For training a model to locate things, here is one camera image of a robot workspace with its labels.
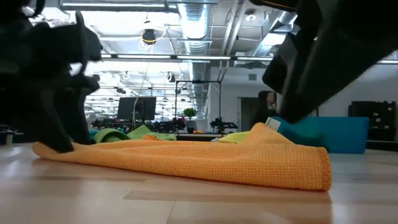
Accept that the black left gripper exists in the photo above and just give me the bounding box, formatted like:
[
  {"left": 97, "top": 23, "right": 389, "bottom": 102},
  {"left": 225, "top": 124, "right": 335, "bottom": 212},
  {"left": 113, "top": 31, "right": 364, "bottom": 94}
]
[{"left": 0, "top": 11, "right": 104, "bottom": 154}]

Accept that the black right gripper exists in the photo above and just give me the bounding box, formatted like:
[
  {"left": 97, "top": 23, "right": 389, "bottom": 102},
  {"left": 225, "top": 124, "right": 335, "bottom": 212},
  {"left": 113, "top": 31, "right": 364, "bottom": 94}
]
[{"left": 262, "top": 0, "right": 398, "bottom": 124}]

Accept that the teal plastic bin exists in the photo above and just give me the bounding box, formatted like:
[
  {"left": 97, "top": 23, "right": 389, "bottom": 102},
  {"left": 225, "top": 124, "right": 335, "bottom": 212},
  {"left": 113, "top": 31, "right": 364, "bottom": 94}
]
[{"left": 269, "top": 116, "right": 370, "bottom": 154}]

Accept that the green microfiber towel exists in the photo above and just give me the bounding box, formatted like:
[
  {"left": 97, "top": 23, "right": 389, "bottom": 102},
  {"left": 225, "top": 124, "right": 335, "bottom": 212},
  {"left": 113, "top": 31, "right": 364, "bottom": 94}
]
[{"left": 93, "top": 124, "right": 178, "bottom": 144}]

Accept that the yellow microfiber towel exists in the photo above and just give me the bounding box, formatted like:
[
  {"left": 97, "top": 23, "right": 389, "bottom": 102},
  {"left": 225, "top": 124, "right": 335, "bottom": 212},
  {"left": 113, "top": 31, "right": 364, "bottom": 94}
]
[{"left": 213, "top": 130, "right": 252, "bottom": 144}]

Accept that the orange microfiber towel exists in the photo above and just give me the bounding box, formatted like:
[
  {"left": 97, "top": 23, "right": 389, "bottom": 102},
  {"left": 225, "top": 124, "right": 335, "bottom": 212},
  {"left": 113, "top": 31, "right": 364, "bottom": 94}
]
[{"left": 32, "top": 117, "right": 333, "bottom": 192}]

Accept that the blue microfiber towel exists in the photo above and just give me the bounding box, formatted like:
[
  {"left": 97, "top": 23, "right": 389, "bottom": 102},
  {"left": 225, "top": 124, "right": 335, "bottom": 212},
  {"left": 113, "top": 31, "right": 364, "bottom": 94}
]
[{"left": 88, "top": 129, "right": 101, "bottom": 144}]

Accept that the person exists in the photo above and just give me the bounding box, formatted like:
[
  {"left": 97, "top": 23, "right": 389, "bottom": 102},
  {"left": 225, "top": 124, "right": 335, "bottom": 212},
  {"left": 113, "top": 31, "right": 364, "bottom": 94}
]
[{"left": 252, "top": 90, "right": 280, "bottom": 126}]

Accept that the dark side desk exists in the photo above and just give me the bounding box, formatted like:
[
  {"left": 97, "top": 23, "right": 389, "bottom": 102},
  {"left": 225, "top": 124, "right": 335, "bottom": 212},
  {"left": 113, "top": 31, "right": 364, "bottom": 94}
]
[{"left": 0, "top": 132, "right": 35, "bottom": 146}]

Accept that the dark background monitor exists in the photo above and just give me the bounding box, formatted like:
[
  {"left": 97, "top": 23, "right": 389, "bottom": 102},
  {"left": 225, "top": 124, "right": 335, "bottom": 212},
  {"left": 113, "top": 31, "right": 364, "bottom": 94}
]
[{"left": 117, "top": 96, "right": 157, "bottom": 122}]

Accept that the black shelf unit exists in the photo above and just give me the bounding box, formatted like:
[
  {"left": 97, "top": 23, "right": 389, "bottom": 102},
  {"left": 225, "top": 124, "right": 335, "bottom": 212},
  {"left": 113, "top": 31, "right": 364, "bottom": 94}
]
[{"left": 348, "top": 100, "right": 397, "bottom": 142}]

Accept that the long ceiling light bar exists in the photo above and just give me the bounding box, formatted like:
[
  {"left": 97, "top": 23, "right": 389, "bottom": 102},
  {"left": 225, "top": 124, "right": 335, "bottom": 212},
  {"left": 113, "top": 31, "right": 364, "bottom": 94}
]
[{"left": 101, "top": 54, "right": 398, "bottom": 65}]

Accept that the green potted plant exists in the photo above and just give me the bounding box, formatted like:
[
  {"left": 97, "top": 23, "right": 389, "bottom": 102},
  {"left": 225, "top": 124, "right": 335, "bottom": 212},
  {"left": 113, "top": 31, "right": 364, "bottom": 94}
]
[{"left": 183, "top": 107, "right": 198, "bottom": 134}]

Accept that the brown background table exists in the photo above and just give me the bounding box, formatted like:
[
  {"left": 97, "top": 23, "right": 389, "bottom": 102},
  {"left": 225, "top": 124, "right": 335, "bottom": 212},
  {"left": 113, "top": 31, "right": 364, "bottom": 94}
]
[{"left": 175, "top": 133, "right": 225, "bottom": 142}]

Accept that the black ceiling camera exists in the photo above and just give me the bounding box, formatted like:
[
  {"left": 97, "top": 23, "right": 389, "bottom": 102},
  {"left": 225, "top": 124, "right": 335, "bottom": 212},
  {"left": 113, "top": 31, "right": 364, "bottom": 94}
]
[{"left": 142, "top": 28, "right": 157, "bottom": 45}]

